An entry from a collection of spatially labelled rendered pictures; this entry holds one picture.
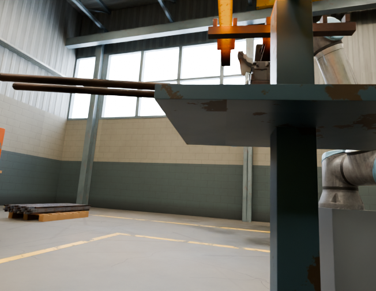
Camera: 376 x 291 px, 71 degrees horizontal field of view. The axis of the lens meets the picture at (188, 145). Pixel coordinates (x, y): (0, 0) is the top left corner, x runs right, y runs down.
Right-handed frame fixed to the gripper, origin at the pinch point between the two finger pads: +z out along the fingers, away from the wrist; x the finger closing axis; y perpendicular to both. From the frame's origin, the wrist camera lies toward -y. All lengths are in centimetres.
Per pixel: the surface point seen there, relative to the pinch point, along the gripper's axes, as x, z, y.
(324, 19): -10.2, 12.3, 0.6
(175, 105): 17.2, 34.4, 28.4
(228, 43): 10.4, 4.9, 1.4
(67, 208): 313, -432, 82
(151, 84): 20.4, 35.0, 25.8
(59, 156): 578, -772, -59
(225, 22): 11.2, 13.2, 1.4
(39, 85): 37, 34, 26
